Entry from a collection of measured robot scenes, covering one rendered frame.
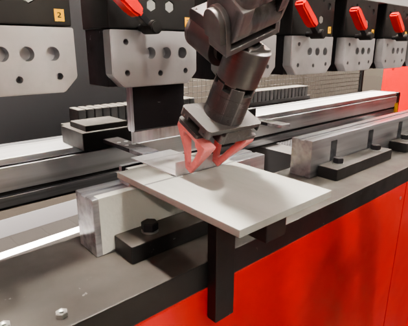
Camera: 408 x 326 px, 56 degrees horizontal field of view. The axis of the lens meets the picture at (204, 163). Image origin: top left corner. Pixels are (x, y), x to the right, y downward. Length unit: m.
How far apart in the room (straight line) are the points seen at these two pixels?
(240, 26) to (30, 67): 0.25
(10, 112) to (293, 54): 0.69
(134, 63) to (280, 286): 0.49
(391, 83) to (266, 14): 2.32
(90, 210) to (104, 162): 0.30
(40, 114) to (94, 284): 0.63
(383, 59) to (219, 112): 0.74
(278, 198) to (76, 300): 0.29
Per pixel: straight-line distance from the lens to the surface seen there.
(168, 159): 0.66
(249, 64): 0.48
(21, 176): 0.82
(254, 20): 0.44
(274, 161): 1.21
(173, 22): 0.61
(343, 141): 1.08
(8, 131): 1.08
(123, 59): 0.56
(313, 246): 0.83
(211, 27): 0.45
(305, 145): 0.97
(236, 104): 0.50
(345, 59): 1.00
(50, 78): 0.52
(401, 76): 2.71
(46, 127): 1.10
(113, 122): 0.83
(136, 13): 0.53
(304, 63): 0.86
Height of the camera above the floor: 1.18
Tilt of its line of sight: 17 degrees down
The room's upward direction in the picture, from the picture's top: straight up
